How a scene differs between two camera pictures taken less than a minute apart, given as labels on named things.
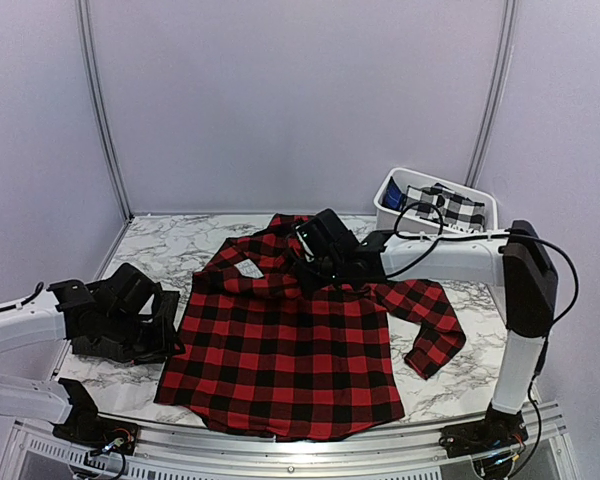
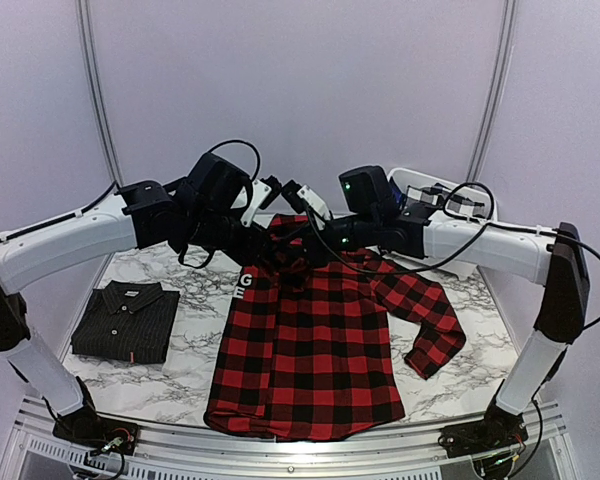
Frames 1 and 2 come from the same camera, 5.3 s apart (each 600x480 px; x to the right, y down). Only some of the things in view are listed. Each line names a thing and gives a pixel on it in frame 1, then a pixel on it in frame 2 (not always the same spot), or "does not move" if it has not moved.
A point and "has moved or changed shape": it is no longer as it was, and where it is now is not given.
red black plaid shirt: x=262 y=348 has moved or changed shape
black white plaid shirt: x=456 y=210 does not move
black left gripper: x=127 y=354 -> x=251 y=251
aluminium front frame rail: x=32 y=451 does not move
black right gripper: x=306 y=282 -> x=312 y=245
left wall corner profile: x=100 y=103 does not move
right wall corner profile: x=509 y=23 does not move
